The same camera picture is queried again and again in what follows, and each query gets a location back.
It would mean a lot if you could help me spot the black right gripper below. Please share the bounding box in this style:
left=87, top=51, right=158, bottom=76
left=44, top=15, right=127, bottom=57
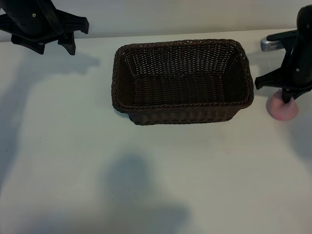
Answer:
left=254, top=5, right=312, bottom=104

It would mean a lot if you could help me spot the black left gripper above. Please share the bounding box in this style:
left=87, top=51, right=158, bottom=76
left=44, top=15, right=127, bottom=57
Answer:
left=0, top=0, right=90, bottom=56

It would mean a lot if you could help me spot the pink peach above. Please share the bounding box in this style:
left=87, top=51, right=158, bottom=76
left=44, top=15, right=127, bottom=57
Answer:
left=266, top=89, right=299, bottom=120

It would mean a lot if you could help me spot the dark brown wicker basket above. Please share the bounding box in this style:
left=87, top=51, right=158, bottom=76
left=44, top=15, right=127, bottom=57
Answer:
left=111, top=38, right=255, bottom=126

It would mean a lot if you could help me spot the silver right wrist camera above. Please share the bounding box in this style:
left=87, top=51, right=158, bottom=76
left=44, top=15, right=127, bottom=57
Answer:
left=260, top=30, right=298, bottom=52

